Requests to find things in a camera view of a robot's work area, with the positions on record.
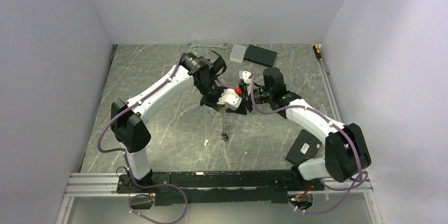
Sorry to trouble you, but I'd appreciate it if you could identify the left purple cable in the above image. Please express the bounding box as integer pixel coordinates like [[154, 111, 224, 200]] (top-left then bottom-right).
[[97, 52, 235, 224]]

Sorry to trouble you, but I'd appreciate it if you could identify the yellow black screwdriver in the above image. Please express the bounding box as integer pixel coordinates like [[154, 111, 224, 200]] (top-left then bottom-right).
[[313, 44, 330, 75]]

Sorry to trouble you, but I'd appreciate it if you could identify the black key fob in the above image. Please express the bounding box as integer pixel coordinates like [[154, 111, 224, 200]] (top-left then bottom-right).
[[221, 133, 229, 142]]

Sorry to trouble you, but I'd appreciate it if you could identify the aluminium extrusion rail frame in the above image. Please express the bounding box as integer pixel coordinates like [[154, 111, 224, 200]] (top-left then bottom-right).
[[56, 173, 384, 223]]

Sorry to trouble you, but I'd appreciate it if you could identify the translucent white plastic box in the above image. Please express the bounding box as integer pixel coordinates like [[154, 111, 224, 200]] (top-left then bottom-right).
[[230, 44, 247, 63]]

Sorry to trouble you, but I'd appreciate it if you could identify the silver open-end wrench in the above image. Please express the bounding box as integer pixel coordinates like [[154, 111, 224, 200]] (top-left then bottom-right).
[[187, 42, 230, 50]]

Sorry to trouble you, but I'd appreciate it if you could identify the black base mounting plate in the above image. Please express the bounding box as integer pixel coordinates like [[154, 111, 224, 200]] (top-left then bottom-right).
[[116, 170, 324, 206]]

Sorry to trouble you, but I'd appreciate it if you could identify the black flat rectangular box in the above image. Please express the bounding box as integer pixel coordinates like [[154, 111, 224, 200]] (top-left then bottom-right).
[[244, 44, 277, 67]]

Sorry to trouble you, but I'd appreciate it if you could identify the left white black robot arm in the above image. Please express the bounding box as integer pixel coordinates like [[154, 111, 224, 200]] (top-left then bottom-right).
[[110, 51, 227, 192]]

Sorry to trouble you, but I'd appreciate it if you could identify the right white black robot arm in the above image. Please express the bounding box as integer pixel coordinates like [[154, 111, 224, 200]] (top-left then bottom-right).
[[216, 67, 371, 190]]

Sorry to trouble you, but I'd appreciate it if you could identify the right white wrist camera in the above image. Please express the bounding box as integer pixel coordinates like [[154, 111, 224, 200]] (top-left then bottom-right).
[[239, 70, 253, 86]]

